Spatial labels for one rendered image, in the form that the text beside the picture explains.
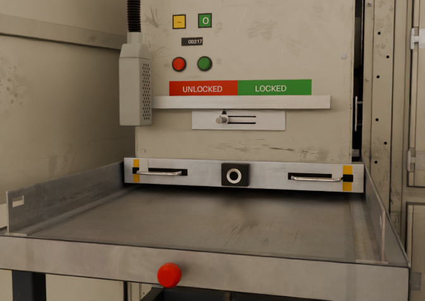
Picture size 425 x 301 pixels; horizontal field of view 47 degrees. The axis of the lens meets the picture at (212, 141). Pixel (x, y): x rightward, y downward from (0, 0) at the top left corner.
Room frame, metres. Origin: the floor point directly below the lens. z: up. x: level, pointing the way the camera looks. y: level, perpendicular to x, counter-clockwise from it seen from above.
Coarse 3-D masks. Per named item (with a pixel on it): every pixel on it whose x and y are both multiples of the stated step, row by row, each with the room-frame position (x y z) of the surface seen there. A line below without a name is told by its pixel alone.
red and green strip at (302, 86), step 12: (180, 84) 1.11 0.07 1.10; (192, 84) 1.11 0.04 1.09; (204, 84) 1.10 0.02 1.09; (216, 84) 1.09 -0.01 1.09; (228, 84) 1.08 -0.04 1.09; (240, 84) 1.08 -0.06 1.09; (252, 84) 1.07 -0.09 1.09; (264, 84) 1.06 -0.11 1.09; (276, 84) 1.06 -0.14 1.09; (288, 84) 1.05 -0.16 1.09; (300, 84) 1.04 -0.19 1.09
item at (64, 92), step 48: (0, 0) 1.06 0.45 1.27; (48, 0) 1.16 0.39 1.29; (96, 0) 1.30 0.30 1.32; (0, 48) 1.05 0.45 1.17; (48, 48) 1.16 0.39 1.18; (96, 48) 1.30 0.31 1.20; (0, 96) 1.05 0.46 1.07; (48, 96) 1.16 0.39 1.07; (96, 96) 1.29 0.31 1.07; (0, 144) 1.05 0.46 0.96; (48, 144) 1.15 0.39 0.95; (96, 144) 1.29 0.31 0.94; (0, 192) 1.04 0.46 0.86
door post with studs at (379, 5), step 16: (368, 0) 1.27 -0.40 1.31; (384, 0) 1.25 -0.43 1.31; (368, 16) 1.27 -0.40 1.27; (384, 16) 1.25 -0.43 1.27; (368, 32) 1.26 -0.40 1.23; (384, 32) 1.25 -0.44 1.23; (368, 48) 1.26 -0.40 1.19; (384, 48) 1.25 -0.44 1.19; (368, 64) 1.26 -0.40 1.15; (384, 64) 1.25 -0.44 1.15; (368, 80) 1.25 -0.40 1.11; (384, 80) 1.25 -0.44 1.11; (368, 96) 1.26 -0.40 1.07; (384, 96) 1.25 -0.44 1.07; (368, 112) 1.26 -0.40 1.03; (384, 112) 1.25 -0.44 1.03; (368, 128) 1.26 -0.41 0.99; (384, 128) 1.25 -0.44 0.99; (368, 144) 1.26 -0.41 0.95; (384, 144) 1.25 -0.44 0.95; (368, 160) 1.26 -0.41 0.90; (384, 160) 1.25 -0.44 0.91; (384, 176) 1.25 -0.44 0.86; (384, 192) 1.25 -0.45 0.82
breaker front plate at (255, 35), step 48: (144, 0) 1.13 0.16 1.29; (192, 0) 1.11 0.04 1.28; (240, 0) 1.08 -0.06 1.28; (288, 0) 1.05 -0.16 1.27; (336, 0) 1.03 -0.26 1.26; (192, 48) 1.11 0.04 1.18; (240, 48) 1.08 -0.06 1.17; (288, 48) 1.05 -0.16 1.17; (336, 48) 1.03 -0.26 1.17; (336, 96) 1.03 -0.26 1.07; (144, 144) 1.14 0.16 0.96; (192, 144) 1.11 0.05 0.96; (240, 144) 1.08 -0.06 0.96; (288, 144) 1.05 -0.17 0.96; (336, 144) 1.03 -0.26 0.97
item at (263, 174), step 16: (128, 160) 1.13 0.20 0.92; (160, 160) 1.11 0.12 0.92; (176, 160) 1.10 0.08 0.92; (192, 160) 1.09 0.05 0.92; (208, 160) 1.08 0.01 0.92; (224, 160) 1.08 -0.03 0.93; (128, 176) 1.13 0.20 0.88; (160, 176) 1.11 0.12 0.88; (176, 176) 1.10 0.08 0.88; (192, 176) 1.09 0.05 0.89; (208, 176) 1.08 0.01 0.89; (256, 176) 1.06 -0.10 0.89; (272, 176) 1.05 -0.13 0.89; (288, 176) 1.04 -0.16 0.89; (304, 176) 1.03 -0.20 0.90; (320, 176) 1.02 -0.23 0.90; (352, 176) 1.01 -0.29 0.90
